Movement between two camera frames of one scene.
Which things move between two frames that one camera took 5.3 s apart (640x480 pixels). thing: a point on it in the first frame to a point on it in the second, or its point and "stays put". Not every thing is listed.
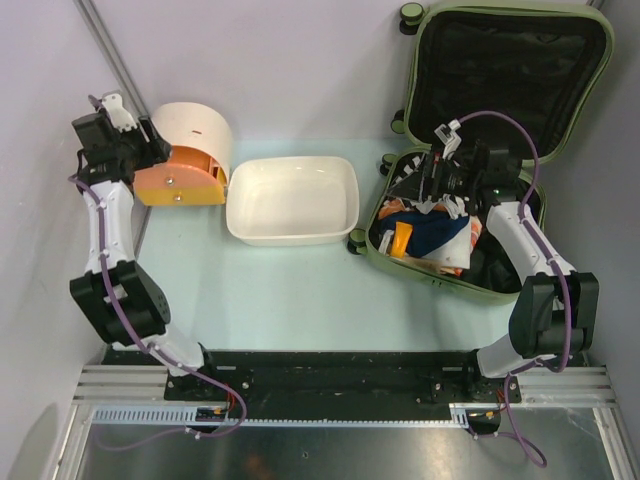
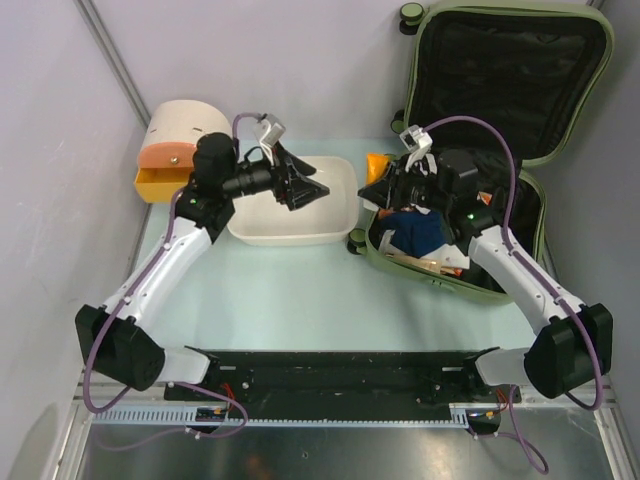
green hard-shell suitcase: [493, 94] stays put
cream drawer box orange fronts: [197, 169] stays put
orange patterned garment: [402, 233] to [376, 167]
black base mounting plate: [332, 378] stays put
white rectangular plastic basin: [292, 200] stays put
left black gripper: [155, 151] to [306, 190]
